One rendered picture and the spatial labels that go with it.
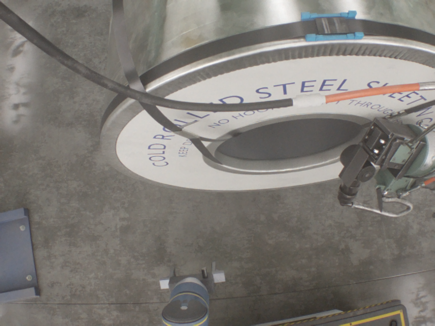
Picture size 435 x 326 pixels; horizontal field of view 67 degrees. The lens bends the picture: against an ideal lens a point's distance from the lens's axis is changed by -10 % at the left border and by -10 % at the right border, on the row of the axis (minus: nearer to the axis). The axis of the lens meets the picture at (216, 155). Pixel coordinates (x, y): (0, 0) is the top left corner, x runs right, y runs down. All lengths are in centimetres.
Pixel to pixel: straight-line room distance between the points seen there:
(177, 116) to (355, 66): 42
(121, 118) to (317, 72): 45
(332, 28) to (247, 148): 83
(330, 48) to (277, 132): 84
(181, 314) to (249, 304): 105
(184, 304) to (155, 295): 102
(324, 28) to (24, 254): 190
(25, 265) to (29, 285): 12
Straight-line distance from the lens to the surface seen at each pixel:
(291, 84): 78
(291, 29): 67
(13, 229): 222
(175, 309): 89
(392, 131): 96
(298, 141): 147
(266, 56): 67
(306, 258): 194
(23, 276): 217
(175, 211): 193
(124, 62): 78
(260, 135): 146
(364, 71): 80
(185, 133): 83
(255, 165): 141
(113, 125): 92
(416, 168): 106
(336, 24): 69
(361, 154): 99
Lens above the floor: 189
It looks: 72 degrees down
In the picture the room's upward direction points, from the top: 3 degrees counter-clockwise
